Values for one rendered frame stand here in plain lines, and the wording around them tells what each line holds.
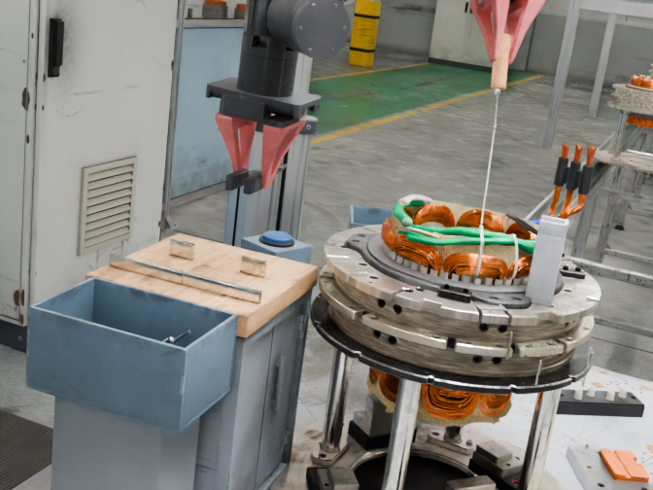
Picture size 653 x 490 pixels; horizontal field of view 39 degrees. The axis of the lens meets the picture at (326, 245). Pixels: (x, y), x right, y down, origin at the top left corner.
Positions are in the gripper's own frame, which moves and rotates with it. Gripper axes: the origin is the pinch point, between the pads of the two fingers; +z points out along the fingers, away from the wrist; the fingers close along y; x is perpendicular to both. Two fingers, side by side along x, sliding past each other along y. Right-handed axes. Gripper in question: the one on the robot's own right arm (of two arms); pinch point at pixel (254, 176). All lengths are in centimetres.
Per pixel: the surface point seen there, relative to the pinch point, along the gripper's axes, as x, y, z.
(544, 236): 7.0, 29.9, 0.8
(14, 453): 98, -101, 127
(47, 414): 123, -108, 130
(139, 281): -6.9, -8.5, 12.1
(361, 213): 43.1, 0.6, 15.4
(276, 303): -1.6, 5.1, 12.6
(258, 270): 2.9, 0.9, 11.5
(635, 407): 56, 47, 40
